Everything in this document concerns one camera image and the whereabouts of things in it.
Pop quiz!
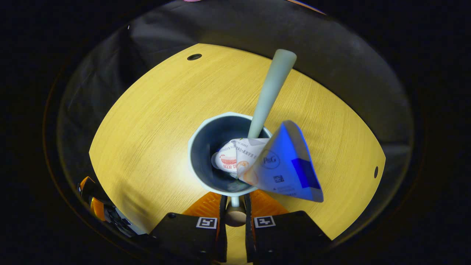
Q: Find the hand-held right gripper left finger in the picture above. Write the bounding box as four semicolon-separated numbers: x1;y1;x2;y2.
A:
149;191;229;264

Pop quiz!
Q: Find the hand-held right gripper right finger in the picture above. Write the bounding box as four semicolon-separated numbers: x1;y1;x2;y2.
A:
244;190;332;264

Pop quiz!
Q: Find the yellow wooden desktop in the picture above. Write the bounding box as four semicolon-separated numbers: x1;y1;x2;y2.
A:
89;43;386;265

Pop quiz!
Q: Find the black backdrop cloth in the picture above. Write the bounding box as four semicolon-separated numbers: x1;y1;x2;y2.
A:
43;0;418;240

